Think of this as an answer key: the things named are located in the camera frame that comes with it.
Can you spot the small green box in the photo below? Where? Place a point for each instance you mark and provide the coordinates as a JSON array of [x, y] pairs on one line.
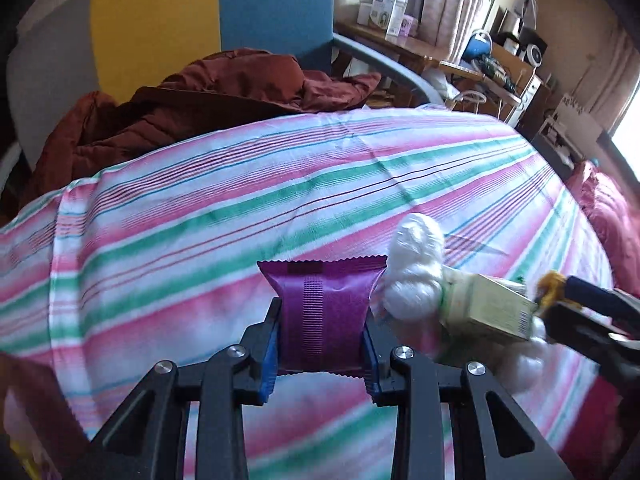
[[490, 305]]

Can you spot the wooden side table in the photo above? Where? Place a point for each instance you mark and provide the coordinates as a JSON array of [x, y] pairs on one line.
[[400, 47]]

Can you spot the pink quilt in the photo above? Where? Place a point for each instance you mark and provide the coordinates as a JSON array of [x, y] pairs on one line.
[[610, 210]]

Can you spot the brown cardboard box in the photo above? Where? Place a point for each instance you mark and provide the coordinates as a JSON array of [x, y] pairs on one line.
[[515, 67]]

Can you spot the small pink box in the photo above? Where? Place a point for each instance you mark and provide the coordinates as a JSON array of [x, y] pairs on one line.
[[409, 26]]

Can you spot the patterned beige curtain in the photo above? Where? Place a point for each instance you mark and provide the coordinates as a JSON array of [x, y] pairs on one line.
[[465, 0]]

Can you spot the blue round object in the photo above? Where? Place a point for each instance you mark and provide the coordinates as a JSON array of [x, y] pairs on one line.
[[477, 46]]

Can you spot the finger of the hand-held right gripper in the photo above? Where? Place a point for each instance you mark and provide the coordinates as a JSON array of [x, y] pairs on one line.
[[590, 332], [600, 294]]

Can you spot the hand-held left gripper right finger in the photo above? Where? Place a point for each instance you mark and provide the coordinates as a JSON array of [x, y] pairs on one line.
[[372, 370]]

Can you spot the white box with black print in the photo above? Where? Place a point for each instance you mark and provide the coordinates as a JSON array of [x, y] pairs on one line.
[[575, 122]]

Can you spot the white round-faced speaker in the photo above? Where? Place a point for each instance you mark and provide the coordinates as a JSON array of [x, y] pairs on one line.
[[534, 55]]

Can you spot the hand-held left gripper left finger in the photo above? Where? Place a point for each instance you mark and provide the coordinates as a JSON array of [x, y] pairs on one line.
[[267, 365]]

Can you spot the purple foil packet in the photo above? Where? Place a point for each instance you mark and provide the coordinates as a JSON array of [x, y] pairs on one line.
[[320, 310]]

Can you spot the tall white carton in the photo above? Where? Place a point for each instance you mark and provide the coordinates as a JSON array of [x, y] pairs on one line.
[[397, 12]]

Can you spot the patterned pink curtain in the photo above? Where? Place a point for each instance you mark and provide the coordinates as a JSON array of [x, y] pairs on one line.
[[615, 75]]

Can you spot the grey yellow blue chair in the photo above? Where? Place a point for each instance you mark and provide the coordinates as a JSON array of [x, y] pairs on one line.
[[150, 20]]

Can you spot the maroon padded jacket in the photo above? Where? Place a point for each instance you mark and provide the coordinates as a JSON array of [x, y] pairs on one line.
[[200, 95]]

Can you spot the white box with round print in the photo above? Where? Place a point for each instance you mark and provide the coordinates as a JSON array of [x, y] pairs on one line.
[[372, 15]]

